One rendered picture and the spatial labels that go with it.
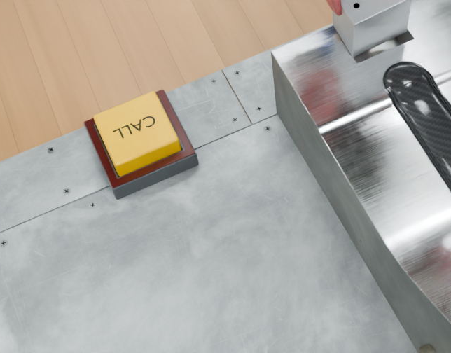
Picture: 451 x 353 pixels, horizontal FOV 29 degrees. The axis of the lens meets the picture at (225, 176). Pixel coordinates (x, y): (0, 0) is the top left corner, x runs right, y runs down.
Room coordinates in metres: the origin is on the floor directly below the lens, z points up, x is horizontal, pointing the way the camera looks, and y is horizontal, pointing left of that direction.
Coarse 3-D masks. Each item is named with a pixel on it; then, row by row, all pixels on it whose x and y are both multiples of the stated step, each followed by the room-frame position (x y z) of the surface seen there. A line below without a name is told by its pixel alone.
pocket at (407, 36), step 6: (408, 30) 0.45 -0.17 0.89; (396, 36) 0.47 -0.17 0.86; (402, 36) 0.46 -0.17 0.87; (408, 36) 0.45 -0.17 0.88; (384, 42) 0.46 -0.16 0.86; (390, 42) 0.46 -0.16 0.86; (396, 42) 0.46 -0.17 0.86; (402, 42) 0.46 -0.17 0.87; (372, 48) 0.46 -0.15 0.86; (378, 48) 0.46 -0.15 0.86; (384, 48) 0.46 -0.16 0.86; (390, 48) 0.46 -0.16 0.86; (360, 54) 0.46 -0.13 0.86; (366, 54) 0.45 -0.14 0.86; (372, 54) 0.45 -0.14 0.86; (360, 60) 0.45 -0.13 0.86
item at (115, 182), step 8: (160, 96) 0.49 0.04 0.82; (168, 104) 0.48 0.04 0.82; (168, 112) 0.47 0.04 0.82; (88, 120) 0.48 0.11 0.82; (176, 120) 0.46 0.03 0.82; (88, 128) 0.47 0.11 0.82; (176, 128) 0.45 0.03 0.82; (96, 136) 0.46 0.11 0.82; (184, 136) 0.44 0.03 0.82; (96, 144) 0.45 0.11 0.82; (184, 144) 0.43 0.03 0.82; (104, 152) 0.44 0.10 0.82; (184, 152) 0.42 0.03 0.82; (192, 152) 0.42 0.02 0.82; (104, 160) 0.43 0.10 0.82; (160, 160) 0.42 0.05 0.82; (168, 160) 0.42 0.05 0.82; (176, 160) 0.42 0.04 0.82; (104, 168) 0.42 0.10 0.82; (112, 168) 0.42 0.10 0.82; (144, 168) 0.41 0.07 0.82; (152, 168) 0.41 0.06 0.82; (112, 176) 0.41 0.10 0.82; (128, 176) 0.41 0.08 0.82; (136, 176) 0.41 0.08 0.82; (112, 184) 0.40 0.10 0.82; (120, 184) 0.40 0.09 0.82
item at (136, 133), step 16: (144, 96) 0.48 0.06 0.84; (112, 112) 0.47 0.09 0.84; (128, 112) 0.46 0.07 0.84; (144, 112) 0.46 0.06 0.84; (160, 112) 0.46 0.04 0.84; (112, 128) 0.45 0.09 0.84; (128, 128) 0.45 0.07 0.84; (144, 128) 0.44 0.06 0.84; (160, 128) 0.44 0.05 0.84; (112, 144) 0.43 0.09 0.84; (128, 144) 0.43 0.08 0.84; (144, 144) 0.43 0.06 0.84; (160, 144) 0.42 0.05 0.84; (176, 144) 0.42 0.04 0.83; (112, 160) 0.42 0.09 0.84; (128, 160) 0.42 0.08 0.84; (144, 160) 0.42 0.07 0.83
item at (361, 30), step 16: (352, 0) 0.44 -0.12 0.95; (368, 0) 0.44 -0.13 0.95; (384, 0) 0.44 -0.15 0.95; (400, 0) 0.43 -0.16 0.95; (336, 16) 0.46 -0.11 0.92; (352, 16) 0.43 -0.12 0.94; (368, 16) 0.43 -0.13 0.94; (384, 16) 0.43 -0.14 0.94; (400, 16) 0.44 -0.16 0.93; (352, 32) 0.43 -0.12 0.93; (368, 32) 0.43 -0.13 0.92; (384, 32) 0.44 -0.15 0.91; (400, 32) 0.44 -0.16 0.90; (352, 48) 0.43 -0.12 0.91; (368, 48) 0.44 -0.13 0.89
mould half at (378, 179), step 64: (448, 0) 0.47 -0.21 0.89; (320, 64) 0.43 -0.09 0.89; (384, 64) 0.42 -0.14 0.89; (448, 64) 0.41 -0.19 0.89; (320, 128) 0.37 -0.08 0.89; (384, 128) 0.36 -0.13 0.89; (384, 192) 0.31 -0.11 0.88; (448, 192) 0.30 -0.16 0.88; (384, 256) 0.27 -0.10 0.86; (448, 256) 0.25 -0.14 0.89; (448, 320) 0.19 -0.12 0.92
